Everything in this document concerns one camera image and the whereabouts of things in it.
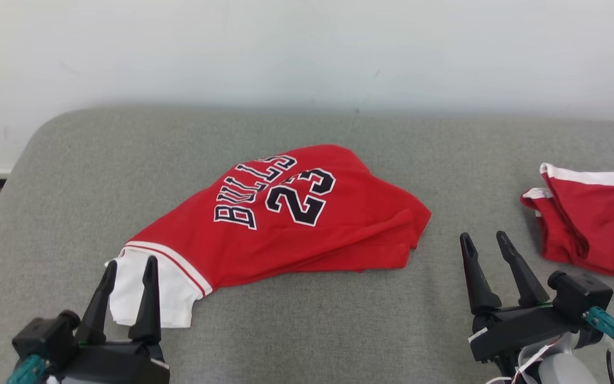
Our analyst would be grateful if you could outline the white red wire bundle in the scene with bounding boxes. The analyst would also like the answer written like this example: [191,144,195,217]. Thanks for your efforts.
[486,341,559,384]

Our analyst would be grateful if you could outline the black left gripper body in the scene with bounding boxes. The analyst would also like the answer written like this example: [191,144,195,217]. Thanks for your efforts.
[64,340,171,384]

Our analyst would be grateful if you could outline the teal cable connector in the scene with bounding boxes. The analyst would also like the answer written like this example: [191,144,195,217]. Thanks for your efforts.
[584,306,614,351]
[6,355,47,384]

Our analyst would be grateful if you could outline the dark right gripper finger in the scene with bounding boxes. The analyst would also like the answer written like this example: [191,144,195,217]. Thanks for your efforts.
[459,233,502,315]
[496,231,550,307]

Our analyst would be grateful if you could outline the red shorts with white trim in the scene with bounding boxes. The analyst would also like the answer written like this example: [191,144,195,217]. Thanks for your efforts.
[520,163,614,279]

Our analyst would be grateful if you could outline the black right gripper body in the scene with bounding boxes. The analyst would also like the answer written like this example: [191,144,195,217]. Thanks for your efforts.
[468,303,586,363]

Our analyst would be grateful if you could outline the teal right cable connector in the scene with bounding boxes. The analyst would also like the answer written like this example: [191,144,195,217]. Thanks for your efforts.
[584,306,614,351]

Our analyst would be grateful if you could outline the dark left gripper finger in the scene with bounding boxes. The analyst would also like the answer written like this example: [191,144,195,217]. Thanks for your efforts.
[128,256,162,343]
[75,260,118,345]

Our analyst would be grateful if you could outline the teal left cable connector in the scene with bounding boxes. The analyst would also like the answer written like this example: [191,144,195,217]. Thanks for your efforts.
[6,355,47,384]

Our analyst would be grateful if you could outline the red Bulls jersey shirt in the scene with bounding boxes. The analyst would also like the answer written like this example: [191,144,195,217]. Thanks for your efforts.
[106,144,432,329]

